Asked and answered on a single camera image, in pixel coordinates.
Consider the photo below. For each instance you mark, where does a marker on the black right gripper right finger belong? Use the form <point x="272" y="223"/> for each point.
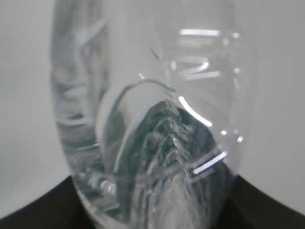
<point x="250" y="208"/>

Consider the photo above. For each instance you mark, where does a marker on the clear plastic water bottle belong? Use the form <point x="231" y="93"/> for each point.
<point x="147" y="100"/>

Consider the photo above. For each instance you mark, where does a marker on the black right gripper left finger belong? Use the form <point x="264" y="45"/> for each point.
<point x="60" y="208"/>

